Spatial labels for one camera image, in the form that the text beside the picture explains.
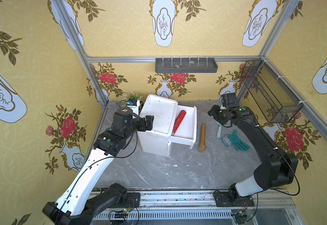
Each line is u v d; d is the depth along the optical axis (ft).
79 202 1.23
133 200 2.40
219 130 3.29
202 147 2.95
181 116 2.82
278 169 1.37
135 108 1.96
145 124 1.99
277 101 2.16
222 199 2.40
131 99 3.30
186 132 2.69
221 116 2.27
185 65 3.03
